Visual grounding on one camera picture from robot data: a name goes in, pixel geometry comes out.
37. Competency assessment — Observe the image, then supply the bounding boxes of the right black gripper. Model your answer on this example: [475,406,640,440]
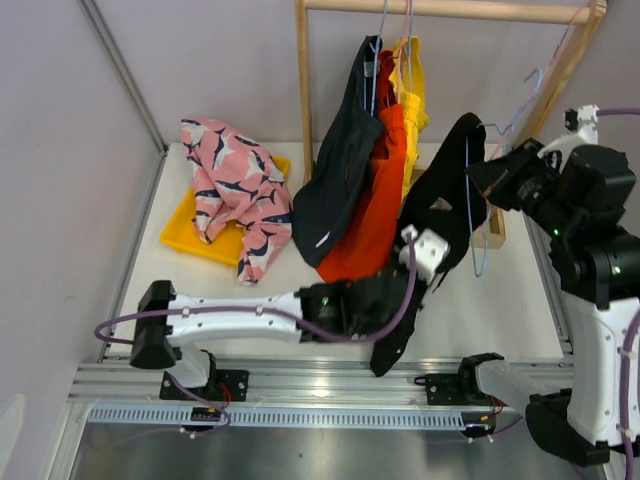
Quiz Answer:
[466,139,579,242]

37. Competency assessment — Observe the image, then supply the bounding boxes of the orange shorts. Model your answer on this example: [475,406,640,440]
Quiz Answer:
[317,50,407,283]

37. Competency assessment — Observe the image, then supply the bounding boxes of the blue hanger of black shorts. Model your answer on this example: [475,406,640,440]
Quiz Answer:
[463,68,545,279]

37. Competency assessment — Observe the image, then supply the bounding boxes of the black shorts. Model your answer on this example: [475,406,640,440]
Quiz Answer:
[368,112,494,379]

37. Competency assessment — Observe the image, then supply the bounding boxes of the pink hanger of shark shorts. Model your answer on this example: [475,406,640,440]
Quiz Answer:
[486,6,588,160]

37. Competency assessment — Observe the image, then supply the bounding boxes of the dark navy shorts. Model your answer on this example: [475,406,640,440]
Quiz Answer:
[292,35,383,267]

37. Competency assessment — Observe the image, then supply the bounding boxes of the yellow shorts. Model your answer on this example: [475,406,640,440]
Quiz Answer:
[389,36,429,217]

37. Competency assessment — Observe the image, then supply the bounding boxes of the pink hanger of orange shorts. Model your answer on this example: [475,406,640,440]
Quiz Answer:
[389,0,414,104]

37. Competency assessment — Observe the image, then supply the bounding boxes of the blue hanger of navy shorts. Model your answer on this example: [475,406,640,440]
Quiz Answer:
[369,0,388,117]

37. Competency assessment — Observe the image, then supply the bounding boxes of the pink shark print shorts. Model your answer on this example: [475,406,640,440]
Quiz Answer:
[181,118,293,286]

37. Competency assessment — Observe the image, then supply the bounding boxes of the blue hanger of yellow shorts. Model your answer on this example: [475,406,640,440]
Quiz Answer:
[403,0,414,91]

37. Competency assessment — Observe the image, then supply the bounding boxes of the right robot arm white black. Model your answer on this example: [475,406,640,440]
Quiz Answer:
[417,139,639,467]

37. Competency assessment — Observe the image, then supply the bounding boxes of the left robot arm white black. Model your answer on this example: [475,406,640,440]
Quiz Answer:
[129,270,427,400]

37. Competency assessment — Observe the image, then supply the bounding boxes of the wooden clothes rack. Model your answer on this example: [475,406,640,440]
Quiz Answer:
[294,0,609,250]

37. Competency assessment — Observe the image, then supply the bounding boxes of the yellow plastic tray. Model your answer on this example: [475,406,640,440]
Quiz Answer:
[160,149,292,275]

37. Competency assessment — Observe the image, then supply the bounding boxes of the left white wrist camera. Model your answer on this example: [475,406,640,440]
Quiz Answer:
[399,224,450,285]

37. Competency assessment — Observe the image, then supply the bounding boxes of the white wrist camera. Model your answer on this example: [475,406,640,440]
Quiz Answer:
[399,224,450,285]
[537,104,599,161]

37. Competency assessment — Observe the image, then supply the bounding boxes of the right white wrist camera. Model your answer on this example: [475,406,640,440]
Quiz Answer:
[537,104,599,161]

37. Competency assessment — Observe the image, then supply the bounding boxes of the aluminium mounting rail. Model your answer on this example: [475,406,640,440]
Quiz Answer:
[67,357,459,410]

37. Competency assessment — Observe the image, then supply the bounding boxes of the white slotted cable duct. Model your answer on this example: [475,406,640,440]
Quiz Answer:
[87,404,465,431]

